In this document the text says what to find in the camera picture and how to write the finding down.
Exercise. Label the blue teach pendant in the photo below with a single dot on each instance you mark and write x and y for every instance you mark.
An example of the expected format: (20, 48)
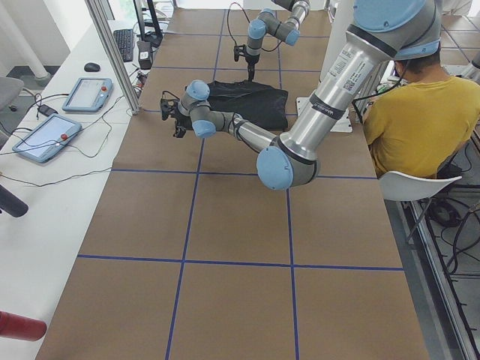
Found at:
(88, 95)
(44, 142)

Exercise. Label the black power adapter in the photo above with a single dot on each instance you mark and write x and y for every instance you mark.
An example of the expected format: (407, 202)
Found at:
(145, 59)

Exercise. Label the aluminium frame post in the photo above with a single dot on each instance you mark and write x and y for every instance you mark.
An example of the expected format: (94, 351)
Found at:
(99, 18)

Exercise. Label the red bottle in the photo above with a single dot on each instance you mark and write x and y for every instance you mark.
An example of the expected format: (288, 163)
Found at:
(21, 328)

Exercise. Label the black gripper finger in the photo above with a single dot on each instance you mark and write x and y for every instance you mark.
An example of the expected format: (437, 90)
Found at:
(250, 74)

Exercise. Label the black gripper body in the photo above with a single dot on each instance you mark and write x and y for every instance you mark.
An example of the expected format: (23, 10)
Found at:
(251, 61)
(182, 122)

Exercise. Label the black printed t-shirt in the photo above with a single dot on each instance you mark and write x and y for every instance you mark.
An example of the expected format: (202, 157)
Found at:
(261, 104)

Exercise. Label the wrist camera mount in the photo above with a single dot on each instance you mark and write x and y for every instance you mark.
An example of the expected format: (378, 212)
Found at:
(168, 105)
(238, 52)

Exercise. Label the near blue teach pendant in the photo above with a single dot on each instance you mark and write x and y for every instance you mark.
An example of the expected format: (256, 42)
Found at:
(44, 142)

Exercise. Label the person in yellow shirt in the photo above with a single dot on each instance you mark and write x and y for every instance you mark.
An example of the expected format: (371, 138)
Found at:
(413, 129)

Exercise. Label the black keyboard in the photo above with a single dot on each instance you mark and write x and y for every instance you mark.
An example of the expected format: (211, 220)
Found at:
(124, 39)

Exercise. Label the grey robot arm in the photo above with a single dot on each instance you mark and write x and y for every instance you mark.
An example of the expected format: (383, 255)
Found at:
(266, 23)
(379, 31)

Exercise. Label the black computer mouse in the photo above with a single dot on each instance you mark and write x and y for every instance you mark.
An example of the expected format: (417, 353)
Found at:
(92, 67)

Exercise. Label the far blue teach pendant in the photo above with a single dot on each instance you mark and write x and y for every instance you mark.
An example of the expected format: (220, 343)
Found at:
(88, 95)

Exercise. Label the white plastic chair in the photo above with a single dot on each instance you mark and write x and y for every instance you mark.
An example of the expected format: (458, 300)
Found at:
(398, 186)

